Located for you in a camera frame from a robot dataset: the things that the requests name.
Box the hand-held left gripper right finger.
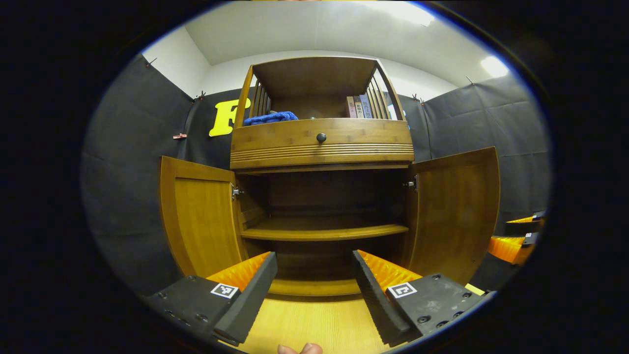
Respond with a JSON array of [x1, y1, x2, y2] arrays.
[[352, 250, 485, 347]]

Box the black backdrop cloth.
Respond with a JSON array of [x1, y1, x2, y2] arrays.
[[81, 53, 552, 296]]

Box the wooden inner cabinet shelf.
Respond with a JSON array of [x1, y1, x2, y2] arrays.
[[240, 216, 410, 242]]

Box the large ceiling light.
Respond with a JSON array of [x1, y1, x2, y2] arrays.
[[386, 0, 436, 28]]

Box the small ceiling light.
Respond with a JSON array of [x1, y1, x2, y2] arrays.
[[480, 55, 510, 79]]

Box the wooden shoe cabinet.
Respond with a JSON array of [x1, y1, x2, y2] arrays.
[[158, 56, 501, 298]]

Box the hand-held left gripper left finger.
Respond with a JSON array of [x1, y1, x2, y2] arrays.
[[145, 252, 278, 345]]

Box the wooden cabinet drawer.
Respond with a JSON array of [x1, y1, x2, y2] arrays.
[[230, 118, 415, 171]]

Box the blue knitted cloth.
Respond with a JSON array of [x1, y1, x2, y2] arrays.
[[243, 111, 299, 126]]

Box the wooden shoe cabinet door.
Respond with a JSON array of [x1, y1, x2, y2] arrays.
[[158, 156, 249, 279], [405, 147, 501, 286]]

